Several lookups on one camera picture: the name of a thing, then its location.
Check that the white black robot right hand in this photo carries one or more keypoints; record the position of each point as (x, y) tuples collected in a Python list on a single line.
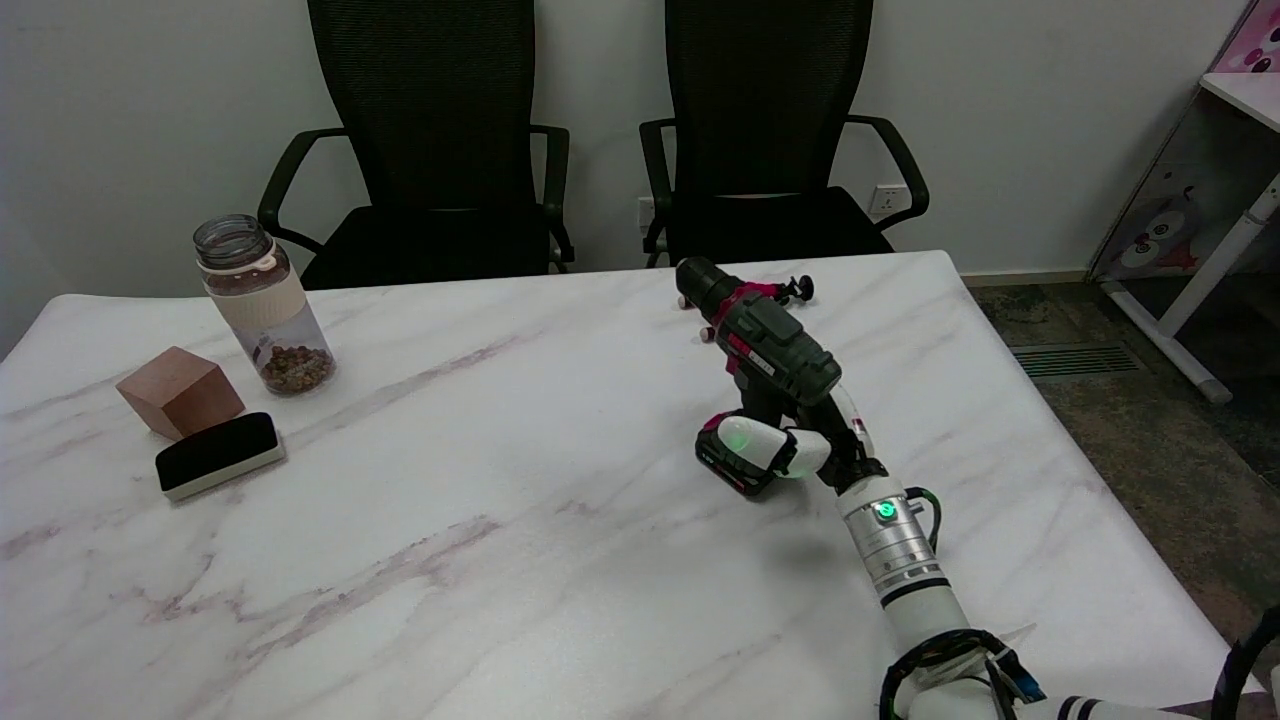
[(770, 445)]

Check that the black and red power drill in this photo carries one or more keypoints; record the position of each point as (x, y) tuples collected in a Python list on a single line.
[(775, 345)]

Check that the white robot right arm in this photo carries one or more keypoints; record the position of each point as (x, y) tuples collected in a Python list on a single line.
[(895, 550)]

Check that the small red black toy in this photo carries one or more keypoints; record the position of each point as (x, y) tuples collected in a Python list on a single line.
[(796, 290)]

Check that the black mesh office chair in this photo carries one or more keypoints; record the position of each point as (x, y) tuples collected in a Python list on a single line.
[(430, 150), (765, 140)]

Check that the dark floor vent grille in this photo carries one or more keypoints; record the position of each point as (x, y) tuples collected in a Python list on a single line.
[(1075, 360)]

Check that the white desk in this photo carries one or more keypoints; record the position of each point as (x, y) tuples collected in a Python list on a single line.
[(1215, 265)]

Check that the glass jar with beige sleeve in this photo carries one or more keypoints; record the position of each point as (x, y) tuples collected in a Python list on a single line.
[(262, 305)]

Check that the black white board eraser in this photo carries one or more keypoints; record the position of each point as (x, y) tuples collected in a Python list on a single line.
[(218, 452)]

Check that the brown wooden cube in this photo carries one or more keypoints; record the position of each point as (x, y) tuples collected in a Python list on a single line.
[(180, 392)]

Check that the pink picture board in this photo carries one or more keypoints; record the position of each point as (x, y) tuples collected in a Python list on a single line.
[(1255, 35)]

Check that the white wall power socket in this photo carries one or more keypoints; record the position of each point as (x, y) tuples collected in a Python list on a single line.
[(646, 215), (888, 201)]

